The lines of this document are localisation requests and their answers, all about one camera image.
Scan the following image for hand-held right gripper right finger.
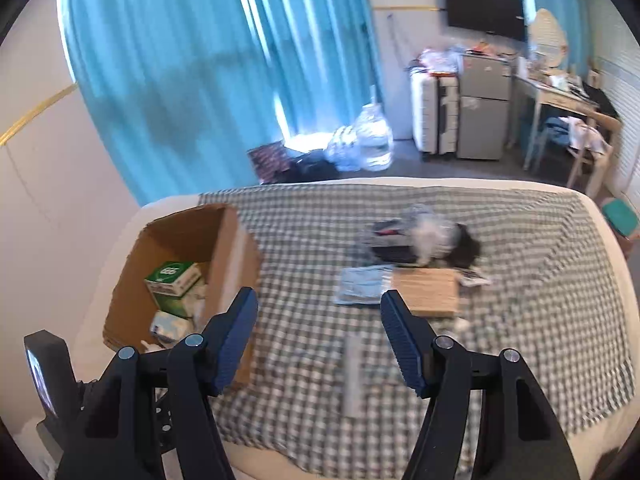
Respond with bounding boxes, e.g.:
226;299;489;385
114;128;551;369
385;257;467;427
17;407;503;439
380;289;581;480

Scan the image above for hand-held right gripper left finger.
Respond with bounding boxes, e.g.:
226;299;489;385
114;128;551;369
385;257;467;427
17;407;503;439
55;286;260;480

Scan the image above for white ointment tube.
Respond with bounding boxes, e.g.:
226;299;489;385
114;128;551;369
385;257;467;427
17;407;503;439
344;332;366;418

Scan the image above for wooden block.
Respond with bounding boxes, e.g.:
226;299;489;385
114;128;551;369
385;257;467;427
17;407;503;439
392;267;461;318

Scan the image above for blue tissue pack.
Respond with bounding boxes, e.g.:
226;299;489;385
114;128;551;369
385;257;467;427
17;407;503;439
150;310;193;348

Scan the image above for blue face mask pack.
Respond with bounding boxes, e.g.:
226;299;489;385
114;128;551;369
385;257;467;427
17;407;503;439
334;266;396;306

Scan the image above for green and white medicine box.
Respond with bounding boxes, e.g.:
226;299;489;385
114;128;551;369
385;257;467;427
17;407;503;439
145;261;203;313

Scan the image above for brown cardboard box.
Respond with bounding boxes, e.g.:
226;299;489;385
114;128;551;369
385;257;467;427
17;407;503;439
102;203;263;393

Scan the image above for clear bag with black items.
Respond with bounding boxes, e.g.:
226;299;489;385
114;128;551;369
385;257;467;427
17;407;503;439
357;203;483;268

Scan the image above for small printed sachet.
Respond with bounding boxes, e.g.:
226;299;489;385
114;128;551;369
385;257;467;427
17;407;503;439
457;268;492;287

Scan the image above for checked green and white cloth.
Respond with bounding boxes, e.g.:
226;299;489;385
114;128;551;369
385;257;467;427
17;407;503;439
197;182;636;478

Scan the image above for dark patterned gift bag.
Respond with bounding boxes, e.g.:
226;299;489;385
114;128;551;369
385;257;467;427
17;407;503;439
247;141;291;184

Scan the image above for pack of small water bottles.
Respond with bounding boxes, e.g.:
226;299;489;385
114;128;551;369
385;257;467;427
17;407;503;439
325;126;362;171

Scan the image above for large clear water bottle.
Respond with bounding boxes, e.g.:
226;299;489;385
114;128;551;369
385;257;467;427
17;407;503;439
355;102;394;171

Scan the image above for white suitcase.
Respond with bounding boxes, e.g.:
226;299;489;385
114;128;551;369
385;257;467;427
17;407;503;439
410;72;460;156

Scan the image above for grey mini fridge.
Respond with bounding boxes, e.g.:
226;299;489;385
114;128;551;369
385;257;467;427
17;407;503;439
457;55;512;161

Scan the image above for teal stool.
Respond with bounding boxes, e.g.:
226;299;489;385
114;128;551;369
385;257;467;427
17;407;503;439
600;197;640;241

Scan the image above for clothes on chair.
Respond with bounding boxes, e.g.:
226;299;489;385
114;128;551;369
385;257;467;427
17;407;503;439
542;116;613;156

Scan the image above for pile of plastic bags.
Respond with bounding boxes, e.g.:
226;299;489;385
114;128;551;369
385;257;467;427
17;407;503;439
417;47;516;73

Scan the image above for wooden dressing table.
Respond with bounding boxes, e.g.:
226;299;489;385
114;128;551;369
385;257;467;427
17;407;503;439
510;67;601;171

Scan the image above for wooden chair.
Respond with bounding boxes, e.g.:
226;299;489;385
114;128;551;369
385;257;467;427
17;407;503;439
565;110;623;198

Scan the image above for oval table mirror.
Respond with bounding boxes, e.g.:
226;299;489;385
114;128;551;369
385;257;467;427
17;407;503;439
529;8;570;73

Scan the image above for black wall television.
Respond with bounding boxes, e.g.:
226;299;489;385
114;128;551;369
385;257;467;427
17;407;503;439
441;0;528;43

